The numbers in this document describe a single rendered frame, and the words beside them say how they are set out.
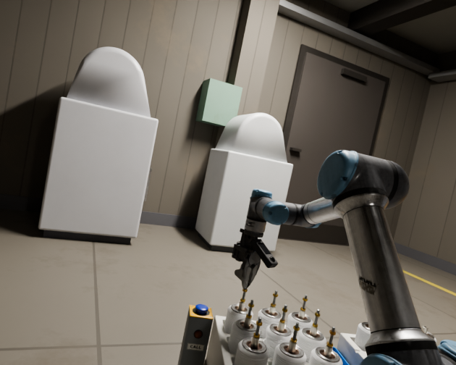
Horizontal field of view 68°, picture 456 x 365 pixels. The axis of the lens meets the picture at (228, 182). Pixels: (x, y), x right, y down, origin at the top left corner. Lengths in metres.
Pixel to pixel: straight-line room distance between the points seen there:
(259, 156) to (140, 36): 1.55
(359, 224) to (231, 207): 2.15
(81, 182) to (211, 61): 1.79
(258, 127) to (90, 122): 1.31
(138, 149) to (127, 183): 0.26
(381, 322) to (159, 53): 3.08
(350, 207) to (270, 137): 2.23
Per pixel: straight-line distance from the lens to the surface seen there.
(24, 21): 3.44
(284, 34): 4.00
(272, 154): 2.95
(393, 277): 0.71
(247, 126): 2.85
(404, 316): 0.70
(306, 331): 1.31
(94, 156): 2.53
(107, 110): 2.53
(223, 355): 1.19
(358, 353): 1.48
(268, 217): 1.09
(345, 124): 4.32
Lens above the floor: 0.78
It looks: 4 degrees down
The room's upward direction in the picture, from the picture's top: 11 degrees clockwise
